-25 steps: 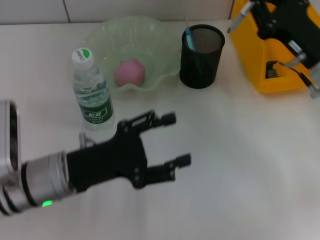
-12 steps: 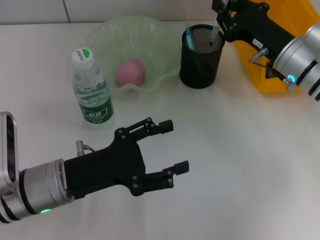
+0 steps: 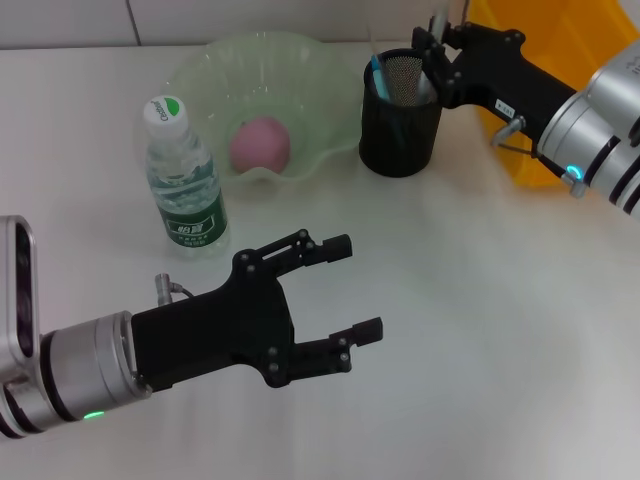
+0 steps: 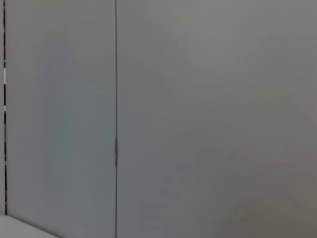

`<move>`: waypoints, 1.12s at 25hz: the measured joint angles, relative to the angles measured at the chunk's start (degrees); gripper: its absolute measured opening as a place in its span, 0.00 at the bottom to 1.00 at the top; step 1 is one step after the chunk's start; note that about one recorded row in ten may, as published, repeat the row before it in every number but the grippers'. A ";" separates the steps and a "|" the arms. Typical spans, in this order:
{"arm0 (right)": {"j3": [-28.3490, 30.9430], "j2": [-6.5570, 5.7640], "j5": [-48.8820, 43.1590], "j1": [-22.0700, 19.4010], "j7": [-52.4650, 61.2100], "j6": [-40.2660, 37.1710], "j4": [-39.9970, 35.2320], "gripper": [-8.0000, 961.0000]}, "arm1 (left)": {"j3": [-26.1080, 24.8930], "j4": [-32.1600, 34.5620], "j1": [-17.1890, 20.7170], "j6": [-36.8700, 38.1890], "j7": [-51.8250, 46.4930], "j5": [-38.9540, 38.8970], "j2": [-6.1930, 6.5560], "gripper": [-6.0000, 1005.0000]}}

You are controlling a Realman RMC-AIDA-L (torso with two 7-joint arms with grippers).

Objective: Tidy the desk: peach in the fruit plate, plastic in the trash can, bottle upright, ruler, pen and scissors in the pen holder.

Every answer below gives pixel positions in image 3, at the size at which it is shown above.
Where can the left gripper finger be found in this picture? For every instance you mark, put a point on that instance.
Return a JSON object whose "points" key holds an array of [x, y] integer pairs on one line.
{"points": [[365, 331], [335, 248]]}

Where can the silver right wrist plug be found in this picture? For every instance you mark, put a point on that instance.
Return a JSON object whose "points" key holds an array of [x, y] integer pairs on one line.
{"points": [[510, 130]]}

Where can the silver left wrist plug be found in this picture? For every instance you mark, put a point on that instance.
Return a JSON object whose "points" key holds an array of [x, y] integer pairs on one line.
{"points": [[164, 290]]}

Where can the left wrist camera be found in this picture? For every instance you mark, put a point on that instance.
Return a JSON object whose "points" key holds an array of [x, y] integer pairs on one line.
{"points": [[17, 300]]}

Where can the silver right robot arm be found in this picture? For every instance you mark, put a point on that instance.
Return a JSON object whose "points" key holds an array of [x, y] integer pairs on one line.
{"points": [[600, 135]]}

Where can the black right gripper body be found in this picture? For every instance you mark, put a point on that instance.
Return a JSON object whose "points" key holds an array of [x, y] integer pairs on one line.
{"points": [[500, 70]]}

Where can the clear green-label water bottle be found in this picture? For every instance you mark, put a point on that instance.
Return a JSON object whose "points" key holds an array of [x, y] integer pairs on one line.
{"points": [[190, 200]]}

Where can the black mesh pen holder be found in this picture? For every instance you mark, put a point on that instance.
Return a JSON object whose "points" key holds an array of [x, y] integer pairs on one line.
{"points": [[400, 135]]}

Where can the yellow plastic bin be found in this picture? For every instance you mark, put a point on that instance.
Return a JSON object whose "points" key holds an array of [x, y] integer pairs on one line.
{"points": [[550, 40]]}

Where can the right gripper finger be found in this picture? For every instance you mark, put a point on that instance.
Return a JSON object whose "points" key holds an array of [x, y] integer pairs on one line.
{"points": [[430, 55], [452, 37]]}

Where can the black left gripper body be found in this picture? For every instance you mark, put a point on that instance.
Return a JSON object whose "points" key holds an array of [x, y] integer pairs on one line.
{"points": [[220, 330]]}

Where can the silver wrist plug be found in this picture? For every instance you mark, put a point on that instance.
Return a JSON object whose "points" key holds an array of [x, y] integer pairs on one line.
{"points": [[164, 290], [510, 130]]}

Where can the pink peach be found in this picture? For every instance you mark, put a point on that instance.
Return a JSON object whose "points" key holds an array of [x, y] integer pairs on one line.
{"points": [[260, 147]]}

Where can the green wavy glass fruit bowl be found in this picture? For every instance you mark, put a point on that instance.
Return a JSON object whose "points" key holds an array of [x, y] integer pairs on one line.
{"points": [[300, 90]]}

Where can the blue plastic scissors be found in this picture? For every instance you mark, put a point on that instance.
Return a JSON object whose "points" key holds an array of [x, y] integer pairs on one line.
{"points": [[381, 77]]}

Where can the silver white ballpoint pen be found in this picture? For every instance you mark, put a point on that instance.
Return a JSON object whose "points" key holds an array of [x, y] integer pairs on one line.
{"points": [[430, 65]]}

